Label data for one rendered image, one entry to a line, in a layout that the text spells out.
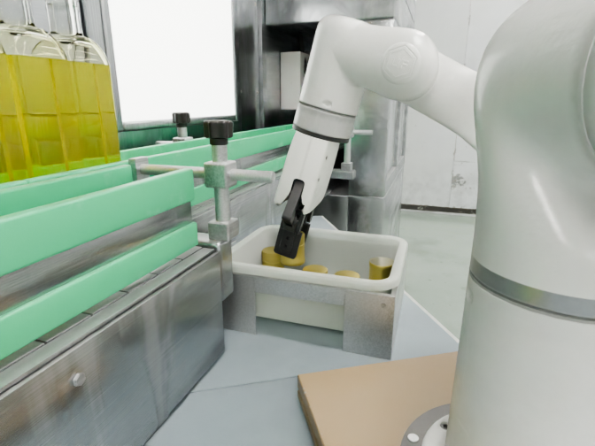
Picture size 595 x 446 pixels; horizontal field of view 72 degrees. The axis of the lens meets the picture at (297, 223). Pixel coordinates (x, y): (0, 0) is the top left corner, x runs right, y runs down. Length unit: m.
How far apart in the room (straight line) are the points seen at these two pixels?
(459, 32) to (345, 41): 3.53
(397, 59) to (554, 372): 0.33
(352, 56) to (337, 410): 0.36
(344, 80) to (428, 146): 3.51
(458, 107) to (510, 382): 0.39
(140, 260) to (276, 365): 0.20
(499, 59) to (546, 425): 0.19
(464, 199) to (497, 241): 3.83
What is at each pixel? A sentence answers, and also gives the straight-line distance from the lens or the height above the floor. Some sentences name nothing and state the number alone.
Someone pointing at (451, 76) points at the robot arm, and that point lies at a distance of 0.58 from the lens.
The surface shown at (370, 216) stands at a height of 0.69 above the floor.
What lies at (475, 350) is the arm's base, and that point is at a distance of 0.27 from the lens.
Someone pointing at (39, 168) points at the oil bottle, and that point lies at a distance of 0.43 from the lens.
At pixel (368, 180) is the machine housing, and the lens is 1.26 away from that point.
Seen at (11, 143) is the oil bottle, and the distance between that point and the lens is 0.42.
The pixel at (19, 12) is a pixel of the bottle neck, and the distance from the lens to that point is 0.46.
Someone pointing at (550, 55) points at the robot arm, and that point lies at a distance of 0.22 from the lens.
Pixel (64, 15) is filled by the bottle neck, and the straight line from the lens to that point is 0.50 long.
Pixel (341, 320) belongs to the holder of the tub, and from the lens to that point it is 0.48.
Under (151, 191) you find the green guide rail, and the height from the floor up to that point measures 0.95.
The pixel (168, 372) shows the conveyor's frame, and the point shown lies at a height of 0.80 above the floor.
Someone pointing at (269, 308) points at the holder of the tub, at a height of 0.79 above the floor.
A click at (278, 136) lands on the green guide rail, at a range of 0.89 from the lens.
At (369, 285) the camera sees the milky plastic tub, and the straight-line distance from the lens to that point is 0.45.
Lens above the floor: 1.03
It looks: 17 degrees down
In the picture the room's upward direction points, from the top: straight up
